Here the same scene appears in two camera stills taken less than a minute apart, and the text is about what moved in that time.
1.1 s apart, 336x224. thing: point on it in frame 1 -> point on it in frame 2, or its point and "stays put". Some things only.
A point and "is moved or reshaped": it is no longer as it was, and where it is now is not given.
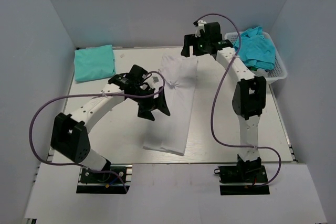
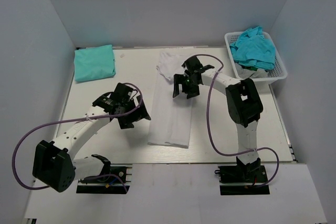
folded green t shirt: (94, 63) stays put
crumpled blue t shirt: (256, 51) stays put
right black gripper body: (201, 44) -> (189, 82)
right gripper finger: (189, 40) -> (178, 78)
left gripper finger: (161, 104) -> (142, 113)
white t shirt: (167, 132) is moved or reshaped
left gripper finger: (145, 108) -> (126, 122)
